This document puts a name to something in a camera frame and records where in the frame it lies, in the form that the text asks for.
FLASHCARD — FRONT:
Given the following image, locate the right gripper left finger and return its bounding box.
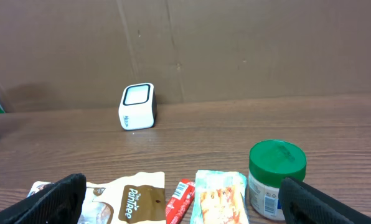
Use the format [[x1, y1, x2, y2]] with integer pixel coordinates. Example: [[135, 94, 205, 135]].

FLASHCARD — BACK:
[[0, 174, 87, 224]]

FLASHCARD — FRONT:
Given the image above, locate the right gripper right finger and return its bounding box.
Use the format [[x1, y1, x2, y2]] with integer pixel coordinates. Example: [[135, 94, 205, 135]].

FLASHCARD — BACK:
[[279, 177, 371, 224]]

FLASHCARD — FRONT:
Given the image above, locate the green lidded jar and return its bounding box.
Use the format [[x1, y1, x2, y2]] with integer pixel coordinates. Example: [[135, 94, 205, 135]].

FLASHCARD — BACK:
[[248, 139, 307, 221]]

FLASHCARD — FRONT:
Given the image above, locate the beige snack pouch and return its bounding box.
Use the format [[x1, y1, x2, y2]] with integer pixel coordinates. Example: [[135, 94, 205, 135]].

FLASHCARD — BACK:
[[26, 171, 167, 224]]

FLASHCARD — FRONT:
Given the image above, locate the teal orange snack packet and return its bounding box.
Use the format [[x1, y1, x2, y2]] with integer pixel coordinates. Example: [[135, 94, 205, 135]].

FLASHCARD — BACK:
[[190, 170, 248, 224]]

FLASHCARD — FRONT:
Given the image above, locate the red snack bar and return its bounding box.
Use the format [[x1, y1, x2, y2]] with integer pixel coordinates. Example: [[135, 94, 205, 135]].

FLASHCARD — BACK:
[[166, 179, 195, 224]]

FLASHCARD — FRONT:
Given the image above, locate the small orange snack packet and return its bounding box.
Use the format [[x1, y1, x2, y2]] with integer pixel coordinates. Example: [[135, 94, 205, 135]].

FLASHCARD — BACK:
[[200, 185, 249, 224]]

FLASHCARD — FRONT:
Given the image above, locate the white barcode scanner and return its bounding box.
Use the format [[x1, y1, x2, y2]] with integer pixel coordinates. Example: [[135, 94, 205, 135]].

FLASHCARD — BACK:
[[118, 83, 157, 131]]

